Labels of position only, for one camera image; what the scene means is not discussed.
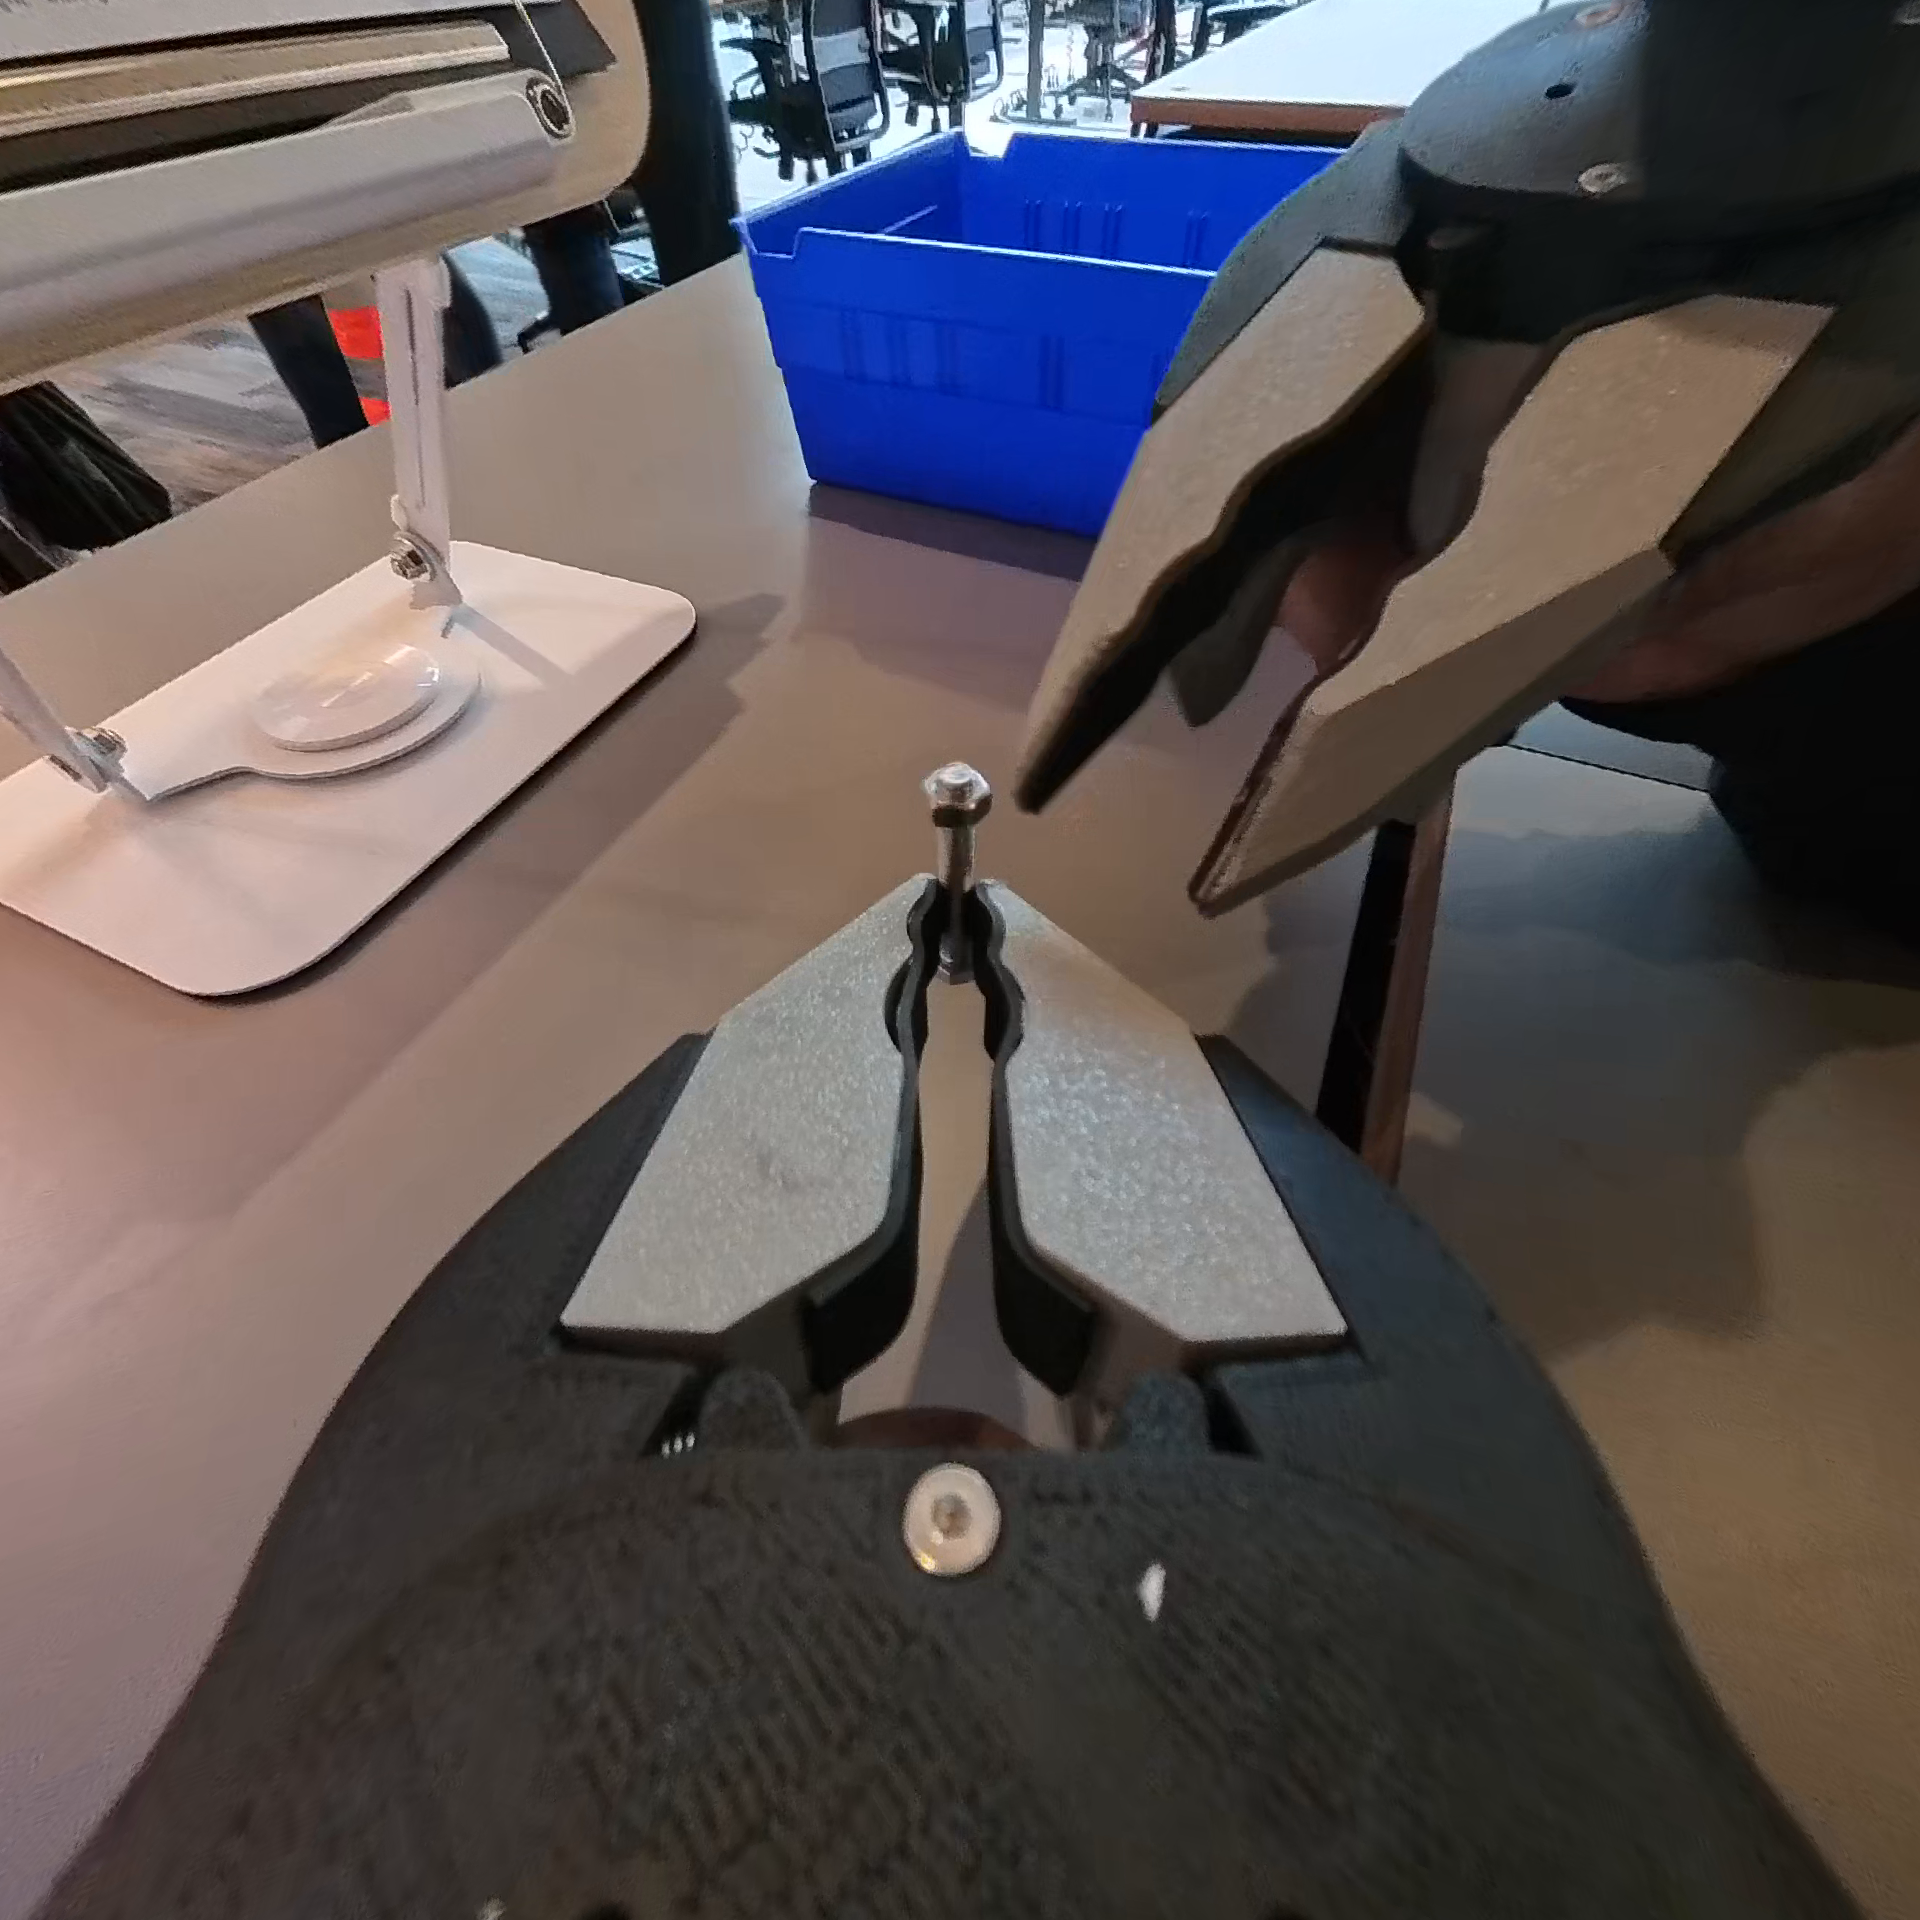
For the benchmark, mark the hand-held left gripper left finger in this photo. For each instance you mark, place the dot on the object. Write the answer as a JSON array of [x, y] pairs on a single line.
[[762, 1173]]

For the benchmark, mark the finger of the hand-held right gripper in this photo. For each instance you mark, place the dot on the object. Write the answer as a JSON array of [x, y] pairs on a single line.
[[1564, 529], [1246, 391]]

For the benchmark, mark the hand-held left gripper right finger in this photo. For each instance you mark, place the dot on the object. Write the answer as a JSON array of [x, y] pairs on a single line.
[[1152, 1184]]

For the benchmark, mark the blue plastic bin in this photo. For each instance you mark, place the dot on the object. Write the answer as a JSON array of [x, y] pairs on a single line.
[[960, 361]]

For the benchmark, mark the silver hex bolt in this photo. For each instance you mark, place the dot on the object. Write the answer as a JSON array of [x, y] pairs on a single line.
[[956, 882]]

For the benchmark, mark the silver hex nut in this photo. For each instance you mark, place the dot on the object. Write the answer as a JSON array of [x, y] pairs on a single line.
[[941, 814]]

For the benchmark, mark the person's right hand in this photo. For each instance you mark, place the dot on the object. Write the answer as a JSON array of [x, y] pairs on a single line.
[[1772, 602]]

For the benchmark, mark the black office chair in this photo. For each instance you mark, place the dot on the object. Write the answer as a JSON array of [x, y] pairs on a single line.
[[947, 42], [838, 75]]

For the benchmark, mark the white adjustable stand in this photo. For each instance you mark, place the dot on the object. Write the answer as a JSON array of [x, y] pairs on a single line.
[[445, 672]]

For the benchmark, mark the orange traffic cone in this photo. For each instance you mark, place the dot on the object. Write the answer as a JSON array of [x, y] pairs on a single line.
[[351, 366]]

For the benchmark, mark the dark ribbed object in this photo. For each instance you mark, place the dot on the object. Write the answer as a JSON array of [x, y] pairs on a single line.
[[59, 477]]

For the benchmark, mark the grey flat panel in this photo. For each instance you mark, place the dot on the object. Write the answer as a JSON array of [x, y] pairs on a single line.
[[227, 20]]

